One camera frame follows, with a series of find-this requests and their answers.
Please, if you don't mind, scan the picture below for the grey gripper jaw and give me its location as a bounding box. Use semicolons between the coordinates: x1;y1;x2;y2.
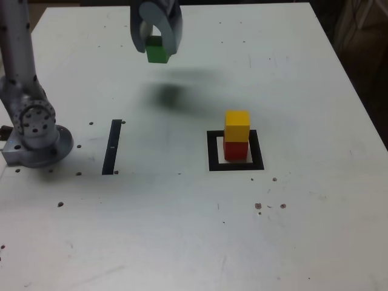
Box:
138;0;184;57
130;0;154;55

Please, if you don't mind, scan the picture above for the green cube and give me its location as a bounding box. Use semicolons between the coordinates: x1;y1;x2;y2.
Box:
144;35;169;64

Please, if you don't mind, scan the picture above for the yellow cube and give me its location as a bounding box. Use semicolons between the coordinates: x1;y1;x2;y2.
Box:
224;110;251;143

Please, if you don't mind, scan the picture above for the red cube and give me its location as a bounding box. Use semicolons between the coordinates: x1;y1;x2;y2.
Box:
223;139;250;161

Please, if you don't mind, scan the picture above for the black tape square outline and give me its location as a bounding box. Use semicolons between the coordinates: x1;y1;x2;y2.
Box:
206;129;265;172

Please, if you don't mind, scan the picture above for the black tape strip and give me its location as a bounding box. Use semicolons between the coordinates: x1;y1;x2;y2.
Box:
101;119;122;176

